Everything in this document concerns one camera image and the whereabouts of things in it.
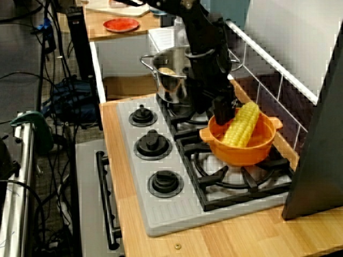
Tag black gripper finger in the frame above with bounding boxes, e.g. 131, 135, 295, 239
193, 105, 214, 115
213, 97, 236, 126

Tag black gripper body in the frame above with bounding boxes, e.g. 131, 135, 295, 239
187, 52, 236, 108

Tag yellow corn cob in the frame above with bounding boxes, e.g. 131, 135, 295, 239
221, 102, 260, 148

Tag stainless steel cooking pot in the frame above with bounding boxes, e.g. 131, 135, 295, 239
139, 45, 244, 104

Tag orange plastic pot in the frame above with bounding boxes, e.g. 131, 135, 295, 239
199, 111, 284, 167

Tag black burner grate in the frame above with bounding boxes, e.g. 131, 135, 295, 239
155, 80, 247, 140
175, 133, 295, 212

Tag black stove knob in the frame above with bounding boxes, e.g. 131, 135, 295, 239
133, 129, 173, 161
147, 170, 185, 199
128, 104, 158, 127

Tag dark tiled backsplash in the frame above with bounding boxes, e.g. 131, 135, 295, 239
225, 20, 319, 161

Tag white sink basin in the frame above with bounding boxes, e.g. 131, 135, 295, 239
90, 26, 183, 104

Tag red plate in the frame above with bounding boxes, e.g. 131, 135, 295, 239
103, 18, 140, 33

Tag dark side panel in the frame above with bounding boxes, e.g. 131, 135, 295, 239
66, 6, 95, 81
281, 26, 343, 220

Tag white cutting board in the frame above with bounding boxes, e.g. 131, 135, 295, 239
85, 0, 151, 18

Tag grey toy stove top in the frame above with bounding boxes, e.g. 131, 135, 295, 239
115, 95, 294, 238

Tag wooden side table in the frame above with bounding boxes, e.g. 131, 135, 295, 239
85, 0, 161, 41

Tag blue backpack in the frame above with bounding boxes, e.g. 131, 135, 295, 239
41, 77, 99, 124

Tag wooden countertop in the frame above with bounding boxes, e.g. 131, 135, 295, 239
99, 77, 343, 257

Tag white toy oven cabinet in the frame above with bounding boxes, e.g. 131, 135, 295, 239
74, 139, 126, 257

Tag black device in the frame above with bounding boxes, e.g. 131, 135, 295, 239
0, 135, 21, 180

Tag black oven door handle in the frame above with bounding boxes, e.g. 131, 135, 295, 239
95, 150, 123, 250

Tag thick black cable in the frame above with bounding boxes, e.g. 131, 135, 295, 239
0, 178, 47, 243

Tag aluminium frame profile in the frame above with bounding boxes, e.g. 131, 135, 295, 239
0, 112, 37, 257

